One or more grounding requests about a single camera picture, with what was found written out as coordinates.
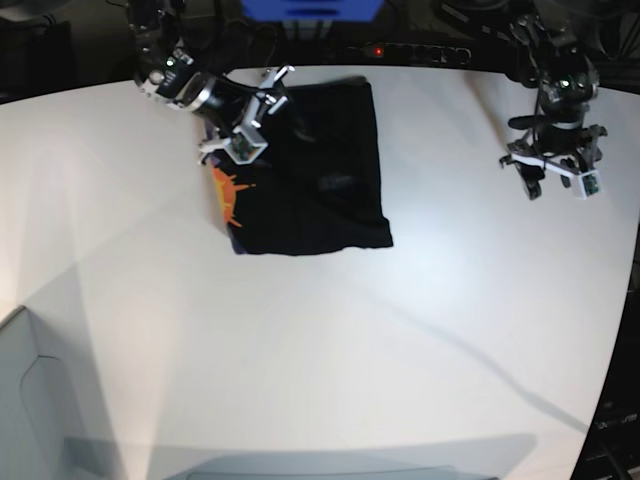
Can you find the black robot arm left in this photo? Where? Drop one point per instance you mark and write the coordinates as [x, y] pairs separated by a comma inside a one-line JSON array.
[[565, 79]]

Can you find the black T-shirt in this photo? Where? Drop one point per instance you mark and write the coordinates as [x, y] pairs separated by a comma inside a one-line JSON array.
[[303, 198]]

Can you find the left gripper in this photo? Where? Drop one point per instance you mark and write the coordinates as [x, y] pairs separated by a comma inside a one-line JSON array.
[[566, 148]]

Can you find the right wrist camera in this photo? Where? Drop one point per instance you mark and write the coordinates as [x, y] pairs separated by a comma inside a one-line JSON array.
[[244, 149]]

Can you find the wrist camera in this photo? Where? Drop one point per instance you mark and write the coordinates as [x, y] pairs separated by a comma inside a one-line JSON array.
[[244, 149], [586, 184]]

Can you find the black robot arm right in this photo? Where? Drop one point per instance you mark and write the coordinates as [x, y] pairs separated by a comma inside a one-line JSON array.
[[170, 72]]

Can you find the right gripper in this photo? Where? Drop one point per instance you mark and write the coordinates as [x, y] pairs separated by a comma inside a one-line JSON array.
[[229, 107]]

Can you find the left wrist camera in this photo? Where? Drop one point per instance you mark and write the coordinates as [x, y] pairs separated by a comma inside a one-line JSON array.
[[586, 184]]

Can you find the black power strip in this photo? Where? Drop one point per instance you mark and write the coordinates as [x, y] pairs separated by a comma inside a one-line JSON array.
[[402, 54]]

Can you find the blue box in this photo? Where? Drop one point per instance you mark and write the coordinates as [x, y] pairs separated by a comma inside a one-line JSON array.
[[332, 10]]

